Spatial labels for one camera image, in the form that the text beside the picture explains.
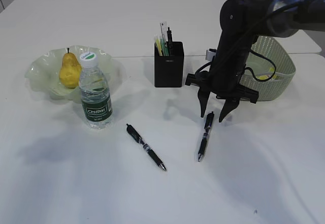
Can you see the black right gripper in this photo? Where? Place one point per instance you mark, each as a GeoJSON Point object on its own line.
{"type": "Point", "coordinates": [242, 22]}

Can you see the black pen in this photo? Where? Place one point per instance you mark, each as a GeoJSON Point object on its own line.
{"type": "Point", "coordinates": [170, 42]}
{"type": "Point", "coordinates": [204, 141]}
{"type": "Point", "coordinates": [136, 136]}

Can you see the yellow sticky note packet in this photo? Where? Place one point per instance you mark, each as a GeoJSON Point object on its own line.
{"type": "Point", "coordinates": [269, 75]}

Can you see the mint green pen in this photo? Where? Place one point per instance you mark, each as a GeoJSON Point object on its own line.
{"type": "Point", "coordinates": [163, 46]}

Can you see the yellow pen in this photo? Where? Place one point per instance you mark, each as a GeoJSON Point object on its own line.
{"type": "Point", "coordinates": [158, 45]}

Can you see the clear plastic ruler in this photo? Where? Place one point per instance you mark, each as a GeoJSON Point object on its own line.
{"type": "Point", "coordinates": [164, 29]}

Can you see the clear water bottle green label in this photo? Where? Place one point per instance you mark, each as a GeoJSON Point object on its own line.
{"type": "Point", "coordinates": [95, 92]}

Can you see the yellow pear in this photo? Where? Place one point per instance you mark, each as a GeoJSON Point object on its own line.
{"type": "Point", "coordinates": [70, 71]}

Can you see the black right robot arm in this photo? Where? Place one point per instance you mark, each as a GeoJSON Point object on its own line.
{"type": "Point", "coordinates": [289, 16]}

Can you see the black square pen holder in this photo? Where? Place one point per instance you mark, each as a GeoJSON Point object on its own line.
{"type": "Point", "coordinates": [168, 70]}

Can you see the green woven plastic basket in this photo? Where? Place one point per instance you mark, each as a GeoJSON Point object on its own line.
{"type": "Point", "coordinates": [283, 65]}

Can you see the frosted green wavy plate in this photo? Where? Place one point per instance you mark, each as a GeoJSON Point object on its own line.
{"type": "Point", "coordinates": [43, 73]}

